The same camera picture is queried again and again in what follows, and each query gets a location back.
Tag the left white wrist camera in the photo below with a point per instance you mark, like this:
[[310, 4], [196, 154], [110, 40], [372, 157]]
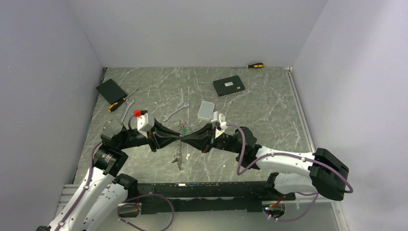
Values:
[[145, 122]]

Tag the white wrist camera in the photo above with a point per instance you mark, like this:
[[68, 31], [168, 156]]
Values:
[[145, 122], [219, 121]]

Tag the small silver wrench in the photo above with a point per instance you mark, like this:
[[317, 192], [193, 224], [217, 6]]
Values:
[[167, 117]]

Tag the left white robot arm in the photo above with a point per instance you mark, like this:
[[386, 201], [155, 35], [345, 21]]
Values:
[[103, 187]]

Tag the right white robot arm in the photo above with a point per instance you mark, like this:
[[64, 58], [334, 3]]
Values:
[[318, 172]]

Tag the yellow black screwdriver at wall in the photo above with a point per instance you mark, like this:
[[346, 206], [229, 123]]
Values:
[[252, 66]]

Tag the black network switch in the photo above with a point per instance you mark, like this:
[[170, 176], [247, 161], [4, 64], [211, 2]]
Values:
[[228, 85]]

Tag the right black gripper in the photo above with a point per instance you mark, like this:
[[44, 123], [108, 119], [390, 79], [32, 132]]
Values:
[[201, 139]]

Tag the large silver wrench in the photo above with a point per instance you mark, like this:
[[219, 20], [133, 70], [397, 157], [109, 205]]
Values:
[[128, 103]]

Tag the black flat box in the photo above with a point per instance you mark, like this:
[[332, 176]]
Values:
[[111, 91]]

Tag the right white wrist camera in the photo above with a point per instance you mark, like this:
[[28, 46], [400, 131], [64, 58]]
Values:
[[219, 121]]

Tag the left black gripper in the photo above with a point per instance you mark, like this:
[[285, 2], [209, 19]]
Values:
[[161, 141]]

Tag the yellow black screwdriver near box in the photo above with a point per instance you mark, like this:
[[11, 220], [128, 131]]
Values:
[[115, 105]]

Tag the grey plastic box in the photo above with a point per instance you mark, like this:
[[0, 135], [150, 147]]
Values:
[[205, 112]]

